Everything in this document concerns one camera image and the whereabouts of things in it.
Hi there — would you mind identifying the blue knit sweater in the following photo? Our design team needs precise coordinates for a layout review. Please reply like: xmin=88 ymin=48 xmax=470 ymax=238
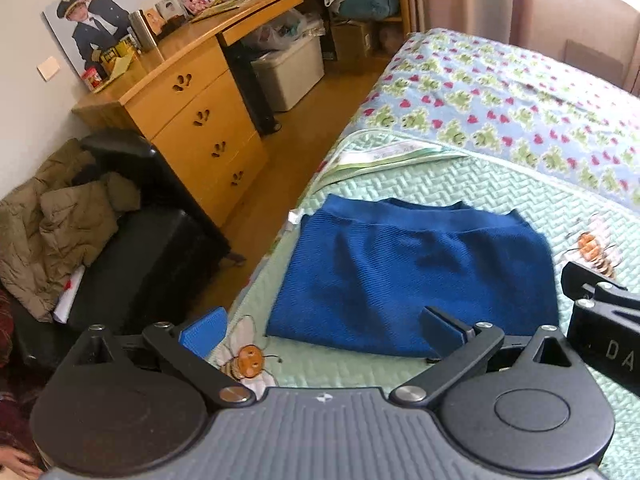
xmin=266 ymin=195 xmax=559 ymax=359

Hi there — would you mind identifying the person's left hand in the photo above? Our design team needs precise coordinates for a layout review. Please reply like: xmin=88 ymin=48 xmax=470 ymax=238
xmin=0 ymin=445 xmax=42 ymax=479

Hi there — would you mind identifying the black chair with brown coat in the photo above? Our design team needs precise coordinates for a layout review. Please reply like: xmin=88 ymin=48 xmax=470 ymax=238
xmin=1 ymin=130 xmax=231 ymax=368

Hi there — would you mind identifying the green quilted bee bedspread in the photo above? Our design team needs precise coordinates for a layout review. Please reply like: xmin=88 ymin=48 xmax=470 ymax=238
xmin=194 ymin=28 xmax=639 ymax=479

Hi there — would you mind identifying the wooden desk with drawers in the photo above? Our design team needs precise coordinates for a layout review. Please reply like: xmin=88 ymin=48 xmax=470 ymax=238
xmin=73 ymin=0 xmax=304 ymax=226

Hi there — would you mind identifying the white plastic storage bin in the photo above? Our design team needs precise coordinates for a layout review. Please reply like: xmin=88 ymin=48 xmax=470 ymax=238
xmin=252 ymin=36 xmax=324 ymax=113

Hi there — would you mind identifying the cardboard box under desk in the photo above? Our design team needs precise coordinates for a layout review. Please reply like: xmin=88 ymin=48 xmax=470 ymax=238
xmin=331 ymin=21 xmax=374 ymax=63

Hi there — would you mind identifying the pilot child portrait photo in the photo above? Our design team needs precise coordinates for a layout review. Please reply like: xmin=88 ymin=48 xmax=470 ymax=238
xmin=43 ymin=0 xmax=140 ymax=77

